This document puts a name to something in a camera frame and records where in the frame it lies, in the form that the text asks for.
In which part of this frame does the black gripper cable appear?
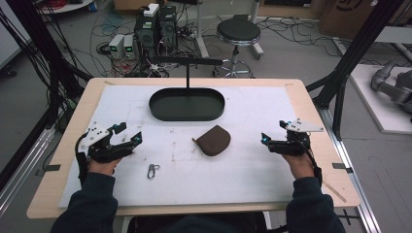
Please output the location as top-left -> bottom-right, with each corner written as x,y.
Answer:
74,133 -> 90,186
302,141 -> 324,187

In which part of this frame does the black frame post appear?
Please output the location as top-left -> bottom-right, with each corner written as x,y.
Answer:
5,0 -> 93,130
305,0 -> 406,141

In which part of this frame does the black computer tower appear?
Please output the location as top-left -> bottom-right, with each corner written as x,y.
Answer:
133,3 -> 160,58
157,4 -> 179,53

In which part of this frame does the cardboard box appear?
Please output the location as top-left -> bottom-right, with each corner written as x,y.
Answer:
318,0 -> 392,41

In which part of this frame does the aluminium rail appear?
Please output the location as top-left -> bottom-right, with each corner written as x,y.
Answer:
0,126 -> 56,216
317,106 -> 383,233

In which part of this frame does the black oval tray with stand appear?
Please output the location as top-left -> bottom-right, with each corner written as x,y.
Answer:
148,55 -> 225,122

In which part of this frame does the white desk leg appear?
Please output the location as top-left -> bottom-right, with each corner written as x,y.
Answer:
248,0 -> 265,61
193,0 -> 211,59

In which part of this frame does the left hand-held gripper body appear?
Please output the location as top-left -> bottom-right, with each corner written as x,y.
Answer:
77,120 -> 135,164

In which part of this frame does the white table mat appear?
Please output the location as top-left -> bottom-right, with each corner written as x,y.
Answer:
57,84 -> 300,209

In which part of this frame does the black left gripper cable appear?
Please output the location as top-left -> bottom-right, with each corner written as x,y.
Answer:
74,133 -> 90,186

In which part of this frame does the black round stool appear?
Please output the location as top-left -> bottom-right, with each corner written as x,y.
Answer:
213,14 -> 262,79

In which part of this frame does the brown pouch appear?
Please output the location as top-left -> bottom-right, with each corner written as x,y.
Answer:
191,124 -> 232,157

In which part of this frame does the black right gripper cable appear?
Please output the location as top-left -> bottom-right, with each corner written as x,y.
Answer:
302,141 -> 324,187

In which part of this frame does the person's left hand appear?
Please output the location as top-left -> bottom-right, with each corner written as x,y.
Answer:
87,156 -> 123,177

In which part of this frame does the person's right hand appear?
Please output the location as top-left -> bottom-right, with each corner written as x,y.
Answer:
281,152 -> 316,181

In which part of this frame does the grey power supply unit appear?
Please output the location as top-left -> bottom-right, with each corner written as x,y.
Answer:
123,34 -> 137,60
108,33 -> 126,60

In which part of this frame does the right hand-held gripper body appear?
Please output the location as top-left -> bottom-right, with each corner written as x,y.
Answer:
268,117 -> 326,157

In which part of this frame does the black tape strip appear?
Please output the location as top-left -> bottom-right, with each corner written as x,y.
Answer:
34,163 -> 62,178
331,162 -> 355,175

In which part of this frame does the white floor platform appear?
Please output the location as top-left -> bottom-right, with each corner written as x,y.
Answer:
349,63 -> 412,136

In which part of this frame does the white round table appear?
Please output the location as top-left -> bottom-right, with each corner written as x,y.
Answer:
38,0 -> 95,15

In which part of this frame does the metal key ring clip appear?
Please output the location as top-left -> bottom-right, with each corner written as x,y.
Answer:
147,163 -> 161,181

